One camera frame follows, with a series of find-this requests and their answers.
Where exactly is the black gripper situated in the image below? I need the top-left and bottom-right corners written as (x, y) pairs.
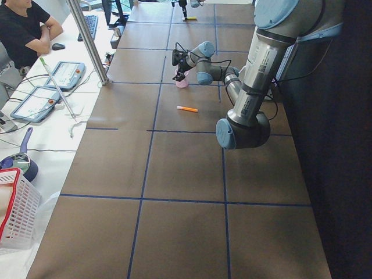
top-left (172, 52), bottom-right (189, 81)
top-left (171, 0), bottom-right (187, 20)

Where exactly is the orange highlighter pen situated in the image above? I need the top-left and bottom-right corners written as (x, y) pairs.
top-left (176, 106), bottom-right (198, 113)

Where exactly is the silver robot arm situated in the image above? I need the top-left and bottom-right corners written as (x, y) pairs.
top-left (172, 1), bottom-right (345, 149)
top-left (170, 0), bottom-right (203, 22)

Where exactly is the pink mesh pen holder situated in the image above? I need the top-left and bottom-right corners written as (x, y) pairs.
top-left (176, 71), bottom-right (189, 88)

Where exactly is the black monitor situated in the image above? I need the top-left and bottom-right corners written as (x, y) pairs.
top-left (101, 0), bottom-right (129, 28)

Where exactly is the black keyboard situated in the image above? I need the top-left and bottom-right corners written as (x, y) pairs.
top-left (84, 15), bottom-right (98, 40)

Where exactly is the far teach pendant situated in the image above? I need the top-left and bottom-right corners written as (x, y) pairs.
top-left (52, 61), bottom-right (85, 91)

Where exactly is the teach pendant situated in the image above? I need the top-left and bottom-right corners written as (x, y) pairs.
top-left (10, 86), bottom-right (60, 123)
top-left (52, 61), bottom-right (85, 91)

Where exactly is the metal rod green tip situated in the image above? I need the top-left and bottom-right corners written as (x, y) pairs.
top-left (39, 57), bottom-right (77, 122)

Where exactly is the black computer mouse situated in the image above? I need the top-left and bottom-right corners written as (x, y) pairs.
top-left (52, 43), bottom-right (65, 51)

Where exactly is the near teach pendant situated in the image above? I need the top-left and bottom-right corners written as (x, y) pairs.
top-left (10, 86), bottom-right (60, 123)

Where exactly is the person in black shirt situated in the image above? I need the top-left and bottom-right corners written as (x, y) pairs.
top-left (1, 0), bottom-right (63, 70)

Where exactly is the blue saucepan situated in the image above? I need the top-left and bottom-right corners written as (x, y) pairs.
top-left (1, 127), bottom-right (38, 182)

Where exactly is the white plastic basket red rim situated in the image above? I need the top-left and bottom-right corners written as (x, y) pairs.
top-left (1, 168), bottom-right (41, 254)

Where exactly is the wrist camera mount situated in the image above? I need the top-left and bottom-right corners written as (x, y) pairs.
top-left (171, 49), bottom-right (182, 66)

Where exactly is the aluminium frame post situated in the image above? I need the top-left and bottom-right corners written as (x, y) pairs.
top-left (66, 0), bottom-right (109, 86)

